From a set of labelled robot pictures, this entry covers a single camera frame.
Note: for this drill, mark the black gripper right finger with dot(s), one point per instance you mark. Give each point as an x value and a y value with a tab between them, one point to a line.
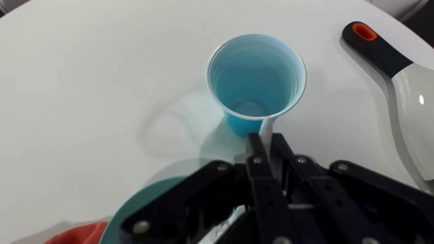
316	190

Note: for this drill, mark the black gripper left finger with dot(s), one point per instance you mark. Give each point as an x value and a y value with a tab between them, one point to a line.
265	190

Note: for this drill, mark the white spoon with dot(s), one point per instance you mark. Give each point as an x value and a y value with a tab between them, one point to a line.
266	129

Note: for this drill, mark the teal bowl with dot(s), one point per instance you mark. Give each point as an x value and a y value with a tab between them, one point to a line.
120	218

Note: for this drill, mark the blue plastic cup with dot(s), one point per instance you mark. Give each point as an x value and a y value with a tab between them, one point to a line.
258	72

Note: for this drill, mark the red crumpled cloth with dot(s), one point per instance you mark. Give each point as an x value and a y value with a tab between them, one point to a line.
82	234

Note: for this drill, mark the white round table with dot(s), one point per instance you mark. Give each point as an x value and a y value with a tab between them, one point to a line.
90	89

